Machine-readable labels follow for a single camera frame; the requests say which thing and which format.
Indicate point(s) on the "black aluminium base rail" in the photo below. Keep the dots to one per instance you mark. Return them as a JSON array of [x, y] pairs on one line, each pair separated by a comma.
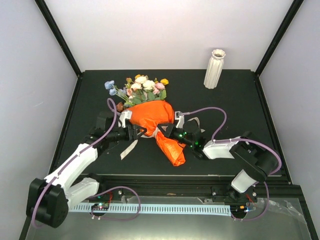
[[190, 186]]

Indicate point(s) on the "circuit board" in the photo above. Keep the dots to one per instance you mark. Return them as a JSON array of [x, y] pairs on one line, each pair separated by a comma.
[[244, 208], [100, 207]]

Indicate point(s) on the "black frame post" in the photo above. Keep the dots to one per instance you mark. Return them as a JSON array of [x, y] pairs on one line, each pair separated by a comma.
[[283, 27], [46, 13]]

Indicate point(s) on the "light blue cable duct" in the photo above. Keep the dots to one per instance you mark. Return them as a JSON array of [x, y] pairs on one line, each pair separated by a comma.
[[166, 209]]

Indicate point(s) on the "right circuit board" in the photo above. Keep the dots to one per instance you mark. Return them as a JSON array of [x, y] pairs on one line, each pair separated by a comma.
[[244, 208]]

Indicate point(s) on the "left circuit board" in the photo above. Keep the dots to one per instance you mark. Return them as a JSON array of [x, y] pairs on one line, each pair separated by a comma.
[[100, 207]]

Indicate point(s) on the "right black frame post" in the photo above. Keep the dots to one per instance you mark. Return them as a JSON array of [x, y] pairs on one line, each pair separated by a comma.
[[283, 27]]

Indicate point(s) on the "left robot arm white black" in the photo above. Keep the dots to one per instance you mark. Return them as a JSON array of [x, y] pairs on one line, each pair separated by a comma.
[[50, 199]]

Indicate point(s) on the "white ribbed vase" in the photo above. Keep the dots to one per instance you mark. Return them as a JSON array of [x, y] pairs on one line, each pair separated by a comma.
[[214, 68]]

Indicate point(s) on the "artificial flower bunch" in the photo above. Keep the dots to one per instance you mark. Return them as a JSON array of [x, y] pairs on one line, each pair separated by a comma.
[[138, 90]]

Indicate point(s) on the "left black frame post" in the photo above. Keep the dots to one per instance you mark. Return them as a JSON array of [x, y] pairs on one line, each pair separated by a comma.
[[46, 13]]

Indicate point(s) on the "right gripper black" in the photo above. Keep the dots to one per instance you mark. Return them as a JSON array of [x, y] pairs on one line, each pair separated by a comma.
[[168, 133]]

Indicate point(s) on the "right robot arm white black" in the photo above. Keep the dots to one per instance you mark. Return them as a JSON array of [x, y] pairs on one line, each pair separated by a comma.
[[255, 160]]

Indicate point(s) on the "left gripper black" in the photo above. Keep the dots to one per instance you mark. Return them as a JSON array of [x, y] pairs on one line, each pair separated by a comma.
[[133, 136]]

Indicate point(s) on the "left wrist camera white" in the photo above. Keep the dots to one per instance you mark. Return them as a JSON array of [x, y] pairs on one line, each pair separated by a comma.
[[124, 118]]

